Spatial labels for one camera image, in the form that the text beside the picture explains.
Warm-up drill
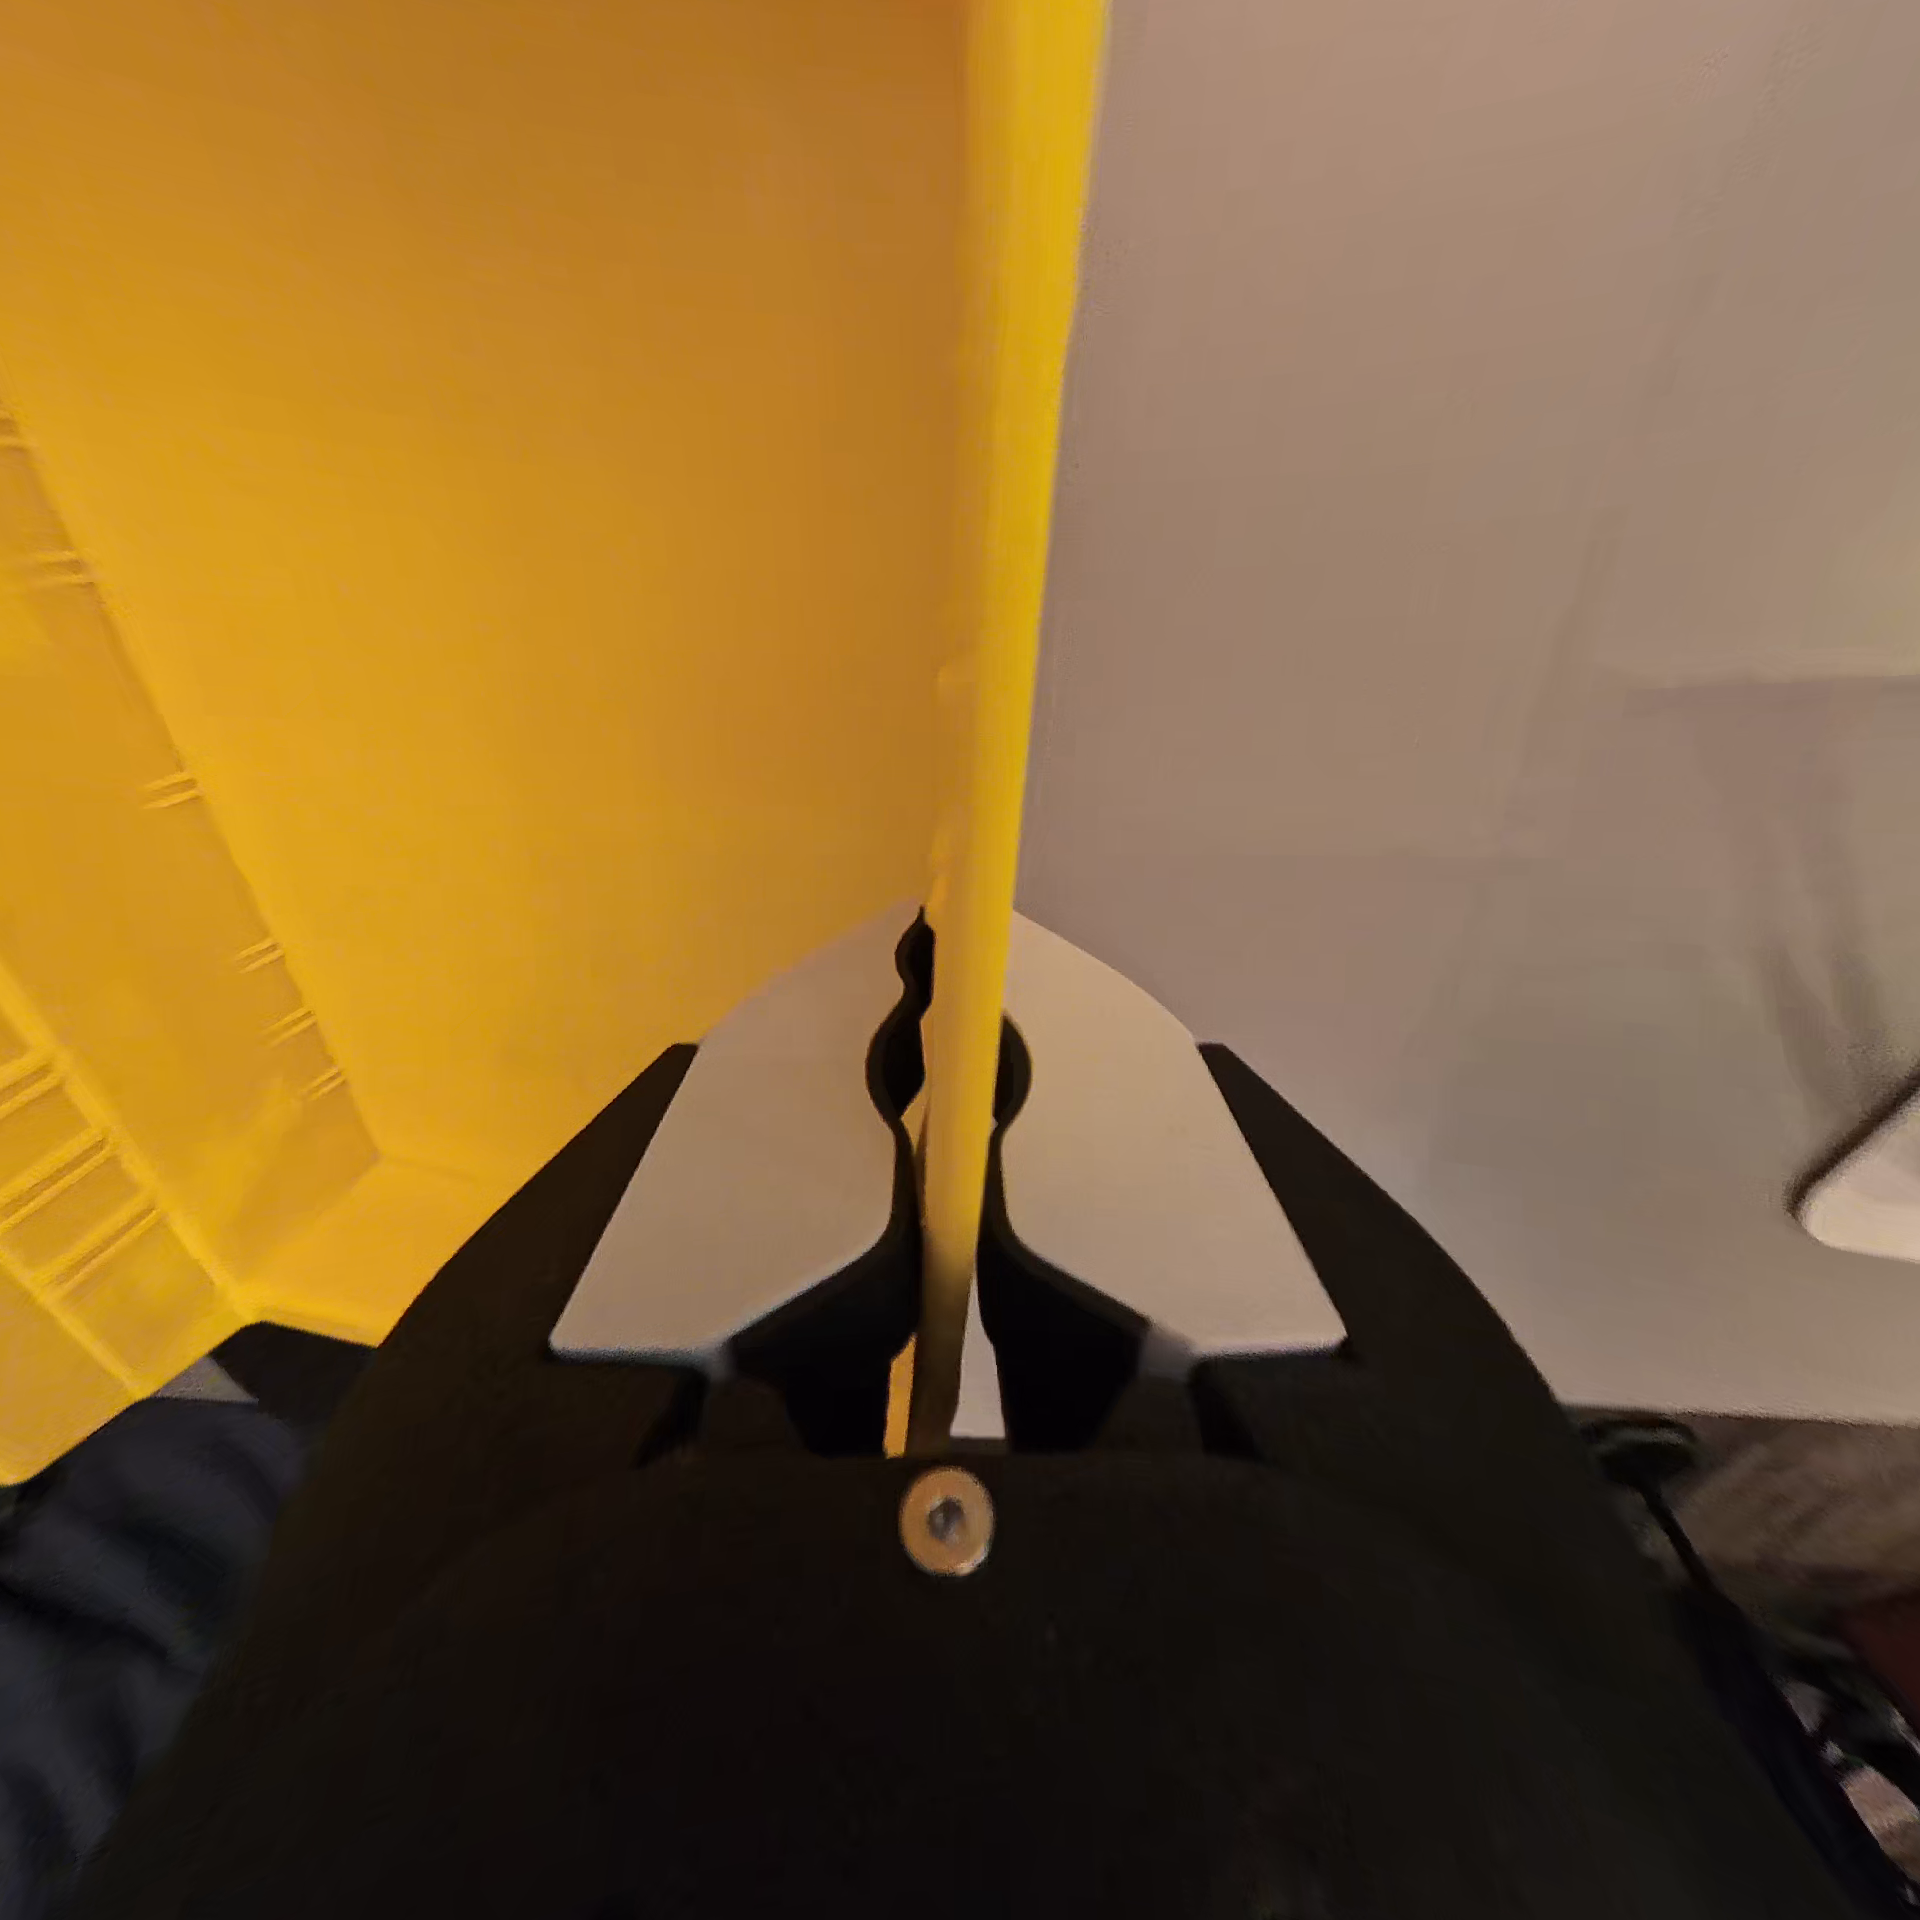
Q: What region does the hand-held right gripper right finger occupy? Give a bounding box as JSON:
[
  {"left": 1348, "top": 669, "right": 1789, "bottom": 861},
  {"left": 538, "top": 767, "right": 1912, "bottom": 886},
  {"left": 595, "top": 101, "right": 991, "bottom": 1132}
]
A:
[{"left": 979, "top": 910, "right": 1352, "bottom": 1457}]

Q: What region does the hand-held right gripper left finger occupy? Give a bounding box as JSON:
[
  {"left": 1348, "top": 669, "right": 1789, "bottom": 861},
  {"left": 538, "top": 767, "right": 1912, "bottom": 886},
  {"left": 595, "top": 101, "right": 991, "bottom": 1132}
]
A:
[{"left": 549, "top": 901, "right": 937, "bottom": 1459}]

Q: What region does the yellow plastic box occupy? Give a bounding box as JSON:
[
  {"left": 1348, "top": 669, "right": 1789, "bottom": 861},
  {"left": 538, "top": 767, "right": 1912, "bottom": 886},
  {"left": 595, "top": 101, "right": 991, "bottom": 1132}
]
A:
[{"left": 0, "top": 0, "right": 1114, "bottom": 1488}]

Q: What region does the white rounded device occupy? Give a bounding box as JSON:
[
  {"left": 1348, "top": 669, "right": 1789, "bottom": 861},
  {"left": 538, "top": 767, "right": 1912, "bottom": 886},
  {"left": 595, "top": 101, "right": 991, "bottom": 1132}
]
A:
[{"left": 1789, "top": 1068, "right": 1920, "bottom": 1259}]

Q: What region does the black cable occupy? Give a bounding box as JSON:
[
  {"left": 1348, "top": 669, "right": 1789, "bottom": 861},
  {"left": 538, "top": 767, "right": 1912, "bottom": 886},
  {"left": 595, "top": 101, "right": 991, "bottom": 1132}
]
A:
[{"left": 1571, "top": 1414, "right": 1920, "bottom": 1920}]

